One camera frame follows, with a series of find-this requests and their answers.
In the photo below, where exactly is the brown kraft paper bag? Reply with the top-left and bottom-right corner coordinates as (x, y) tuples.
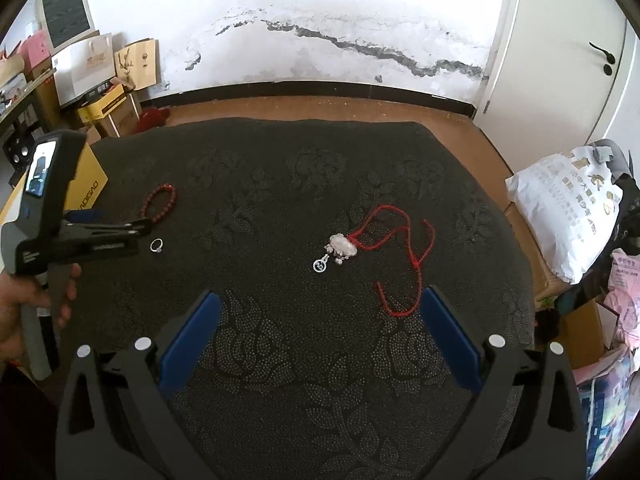
(114, 39), (158, 90)

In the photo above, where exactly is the red bead bracelet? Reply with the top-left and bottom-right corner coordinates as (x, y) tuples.
(136, 184), (178, 226)

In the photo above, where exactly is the black door handle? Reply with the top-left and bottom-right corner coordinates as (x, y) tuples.
(587, 40), (618, 77)

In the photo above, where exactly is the black framed desk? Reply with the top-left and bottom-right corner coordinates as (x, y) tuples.
(1, 68), (54, 148)

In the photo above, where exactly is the white paper shopping bag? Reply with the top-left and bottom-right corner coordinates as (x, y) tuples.
(52, 34), (115, 107)

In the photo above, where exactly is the yellow black cardboard box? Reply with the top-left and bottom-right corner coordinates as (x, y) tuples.
(77, 84), (127, 125)

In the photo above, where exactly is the yellow white open box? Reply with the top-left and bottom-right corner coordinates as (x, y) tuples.
(0, 144), (108, 224)

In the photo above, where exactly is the person's left hand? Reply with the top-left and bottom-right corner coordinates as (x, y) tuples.
(0, 262), (84, 366)

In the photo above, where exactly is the white printed plastic bag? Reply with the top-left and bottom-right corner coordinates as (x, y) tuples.
(506, 145), (623, 285)

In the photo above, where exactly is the white door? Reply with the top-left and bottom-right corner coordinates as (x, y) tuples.
(474, 0), (636, 171)

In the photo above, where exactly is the dark floral patterned cloth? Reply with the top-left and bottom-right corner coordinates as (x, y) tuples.
(61, 119), (534, 479)

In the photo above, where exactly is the red cord silver pendant necklace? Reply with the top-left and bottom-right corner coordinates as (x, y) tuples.
(312, 204), (435, 319)

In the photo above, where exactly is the white framed dark board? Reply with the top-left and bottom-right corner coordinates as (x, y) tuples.
(36, 0), (96, 55)

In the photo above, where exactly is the pink printed package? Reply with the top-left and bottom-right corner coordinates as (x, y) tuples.
(604, 248), (640, 350)

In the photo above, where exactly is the brown cardboard box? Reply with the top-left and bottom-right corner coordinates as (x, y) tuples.
(94, 93), (141, 138)

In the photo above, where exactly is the brown box under bag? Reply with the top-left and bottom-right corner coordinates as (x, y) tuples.
(504, 203), (570, 311)

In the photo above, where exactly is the red fabric item on floor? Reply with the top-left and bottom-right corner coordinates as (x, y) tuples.
(134, 107), (170, 133)

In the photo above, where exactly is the black speaker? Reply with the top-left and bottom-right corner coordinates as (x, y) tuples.
(2, 131), (36, 167)

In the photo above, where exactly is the pink gift box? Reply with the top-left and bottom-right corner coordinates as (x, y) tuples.
(17, 29), (51, 73)

